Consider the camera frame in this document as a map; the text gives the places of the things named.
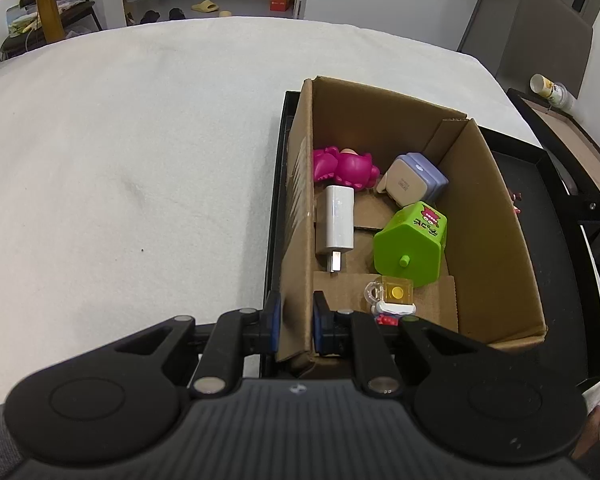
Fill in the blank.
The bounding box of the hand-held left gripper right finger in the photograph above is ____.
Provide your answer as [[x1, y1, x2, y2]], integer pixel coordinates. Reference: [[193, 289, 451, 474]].
[[312, 290, 482, 395]]

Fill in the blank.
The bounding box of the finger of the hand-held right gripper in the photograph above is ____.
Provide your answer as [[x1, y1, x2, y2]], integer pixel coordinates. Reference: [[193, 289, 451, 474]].
[[565, 193, 600, 226]]

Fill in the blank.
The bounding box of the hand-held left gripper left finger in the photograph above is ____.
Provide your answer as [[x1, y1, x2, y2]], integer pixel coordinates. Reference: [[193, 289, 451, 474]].
[[114, 290, 282, 395]]

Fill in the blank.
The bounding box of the black shallow tray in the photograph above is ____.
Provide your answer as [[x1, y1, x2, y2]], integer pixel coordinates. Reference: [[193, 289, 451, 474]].
[[259, 90, 600, 387]]

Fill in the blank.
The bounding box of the clear mug toy yellow cube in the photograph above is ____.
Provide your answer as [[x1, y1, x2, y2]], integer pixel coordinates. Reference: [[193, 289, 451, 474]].
[[363, 277, 417, 317]]

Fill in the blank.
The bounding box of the white power adapter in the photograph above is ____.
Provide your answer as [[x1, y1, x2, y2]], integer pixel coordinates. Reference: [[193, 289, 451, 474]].
[[313, 185, 356, 275]]

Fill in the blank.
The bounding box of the green house-shaped toy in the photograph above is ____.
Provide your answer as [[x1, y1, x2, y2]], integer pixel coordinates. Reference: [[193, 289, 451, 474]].
[[372, 201, 449, 289]]

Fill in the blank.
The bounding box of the brown cardboard box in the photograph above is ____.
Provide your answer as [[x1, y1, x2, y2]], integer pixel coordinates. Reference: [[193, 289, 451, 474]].
[[273, 75, 550, 377]]

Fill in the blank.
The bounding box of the lavender and beige small box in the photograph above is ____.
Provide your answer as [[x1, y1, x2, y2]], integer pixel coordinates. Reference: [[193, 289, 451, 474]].
[[377, 152, 450, 207]]

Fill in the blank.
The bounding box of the person's left hand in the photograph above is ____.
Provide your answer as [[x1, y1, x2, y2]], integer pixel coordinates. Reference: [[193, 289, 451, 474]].
[[577, 404, 600, 462]]

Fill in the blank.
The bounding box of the black-framed brown board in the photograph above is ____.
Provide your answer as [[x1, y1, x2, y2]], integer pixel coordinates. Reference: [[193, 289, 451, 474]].
[[506, 88, 600, 202]]

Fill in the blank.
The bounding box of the magenta toy figure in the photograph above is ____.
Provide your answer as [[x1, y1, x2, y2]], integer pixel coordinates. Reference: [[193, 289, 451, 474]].
[[312, 146, 381, 192]]

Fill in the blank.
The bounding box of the black chair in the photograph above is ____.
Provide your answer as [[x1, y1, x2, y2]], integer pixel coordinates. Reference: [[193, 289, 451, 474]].
[[0, 0, 104, 62]]

